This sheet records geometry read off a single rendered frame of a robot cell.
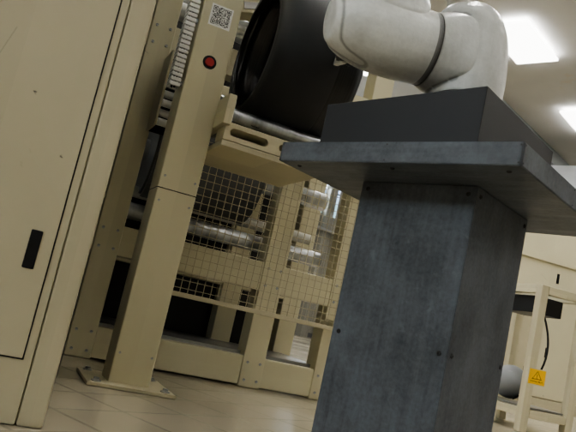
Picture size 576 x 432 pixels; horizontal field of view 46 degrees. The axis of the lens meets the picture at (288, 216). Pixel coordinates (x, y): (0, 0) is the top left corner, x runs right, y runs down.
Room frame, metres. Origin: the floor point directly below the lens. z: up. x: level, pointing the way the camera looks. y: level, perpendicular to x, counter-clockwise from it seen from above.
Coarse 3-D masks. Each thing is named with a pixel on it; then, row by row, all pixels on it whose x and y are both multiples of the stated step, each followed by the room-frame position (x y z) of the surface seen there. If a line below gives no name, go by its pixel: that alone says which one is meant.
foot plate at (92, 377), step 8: (80, 368) 2.25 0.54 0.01; (88, 368) 2.24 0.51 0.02; (88, 376) 2.11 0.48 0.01; (96, 376) 2.06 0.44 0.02; (88, 384) 2.02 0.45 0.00; (96, 384) 2.03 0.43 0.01; (104, 384) 2.04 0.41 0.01; (112, 384) 2.06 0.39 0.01; (120, 384) 2.10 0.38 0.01; (152, 384) 2.25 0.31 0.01; (160, 384) 2.30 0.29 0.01; (136, 392) 2.07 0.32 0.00; (144, 392) 2.08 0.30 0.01; (152, 392) 2.09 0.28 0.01; (160, 392) 2.12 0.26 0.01; (168, 392) 2.13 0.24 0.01
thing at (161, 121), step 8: (168, 56) 2.53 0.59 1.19; (168, 64) 2.48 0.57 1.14; (168, 72) 2.47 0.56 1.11; (160, 80) 2.57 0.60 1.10; (160, 88) 2.52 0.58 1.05; (168, 88) 2.62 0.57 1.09; (160, 96) 2.47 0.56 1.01; (168, 96) 2.50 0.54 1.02; (160, 104) 2.47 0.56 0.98; (168, 104) 2.49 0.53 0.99; (152, 112) 2.57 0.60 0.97; (160, 112) 2.49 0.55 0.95; (168, 112) 2.50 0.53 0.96; (152, 120) 2.52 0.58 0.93; (160, 120) 2.48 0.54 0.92; (152, 128) 2.61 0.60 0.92; (160, 128) 2.62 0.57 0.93
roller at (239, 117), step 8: (240, 112) 2.10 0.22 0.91; (232, 120) 2.11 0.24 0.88; (240, 120) 2.11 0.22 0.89; (248, 120) 2.11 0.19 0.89; (256, 120) 2.12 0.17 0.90; (264, 120) 2.14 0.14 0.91; (256, 128) 2.14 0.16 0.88; (264, 128) 2.14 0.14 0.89; (272, 128) 2.14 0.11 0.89; (280, 128) 2.16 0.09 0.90; (288, 128) 2.17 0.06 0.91; (280, 136) 2.17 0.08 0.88; (288, 136) 2.17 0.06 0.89; (296, 136) 2.18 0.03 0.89; (304, 136) 2.19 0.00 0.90; (312, 136) 2.20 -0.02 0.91
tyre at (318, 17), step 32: (288, 0) 2.06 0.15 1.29; (320, 0) 2.05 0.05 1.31; (256, 32) 2.49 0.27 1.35; (288, 32) 2.03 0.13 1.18; (320, 32) 2.03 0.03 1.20; (256, 64) 2.56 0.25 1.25; (288, 64) 2.04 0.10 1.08; (320, 64) 2.05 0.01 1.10; (256, 96) 2.14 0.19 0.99; (288, 96) 2.09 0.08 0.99; (320, 96) 2.10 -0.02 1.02; (352, 96) 2.16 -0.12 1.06; (320, 128) 2.19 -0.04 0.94
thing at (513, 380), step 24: (528, 288) 3.81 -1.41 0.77; (552, 288) 3.73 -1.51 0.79; (528, 312) 3.93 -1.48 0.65; (552, 312) 3.89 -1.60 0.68; (504, 360) 4.36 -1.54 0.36; (528, 360) 3.72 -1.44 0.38; (504, 384) 4.02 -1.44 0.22; (528, 384) 3.71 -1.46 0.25; (504, 408) 3.84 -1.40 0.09; (528, 408) 3.71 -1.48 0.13
